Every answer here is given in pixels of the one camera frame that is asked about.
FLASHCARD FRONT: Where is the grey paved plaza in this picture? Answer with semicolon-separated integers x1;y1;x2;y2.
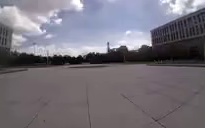
0;63;205;128

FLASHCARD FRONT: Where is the row of trees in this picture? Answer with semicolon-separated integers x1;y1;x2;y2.
8;44;154;66

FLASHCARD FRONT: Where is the grey office building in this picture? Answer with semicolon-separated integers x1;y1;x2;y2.
150;4;205;64

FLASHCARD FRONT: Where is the low raised bed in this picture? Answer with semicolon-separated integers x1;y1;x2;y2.
68;64;110;69

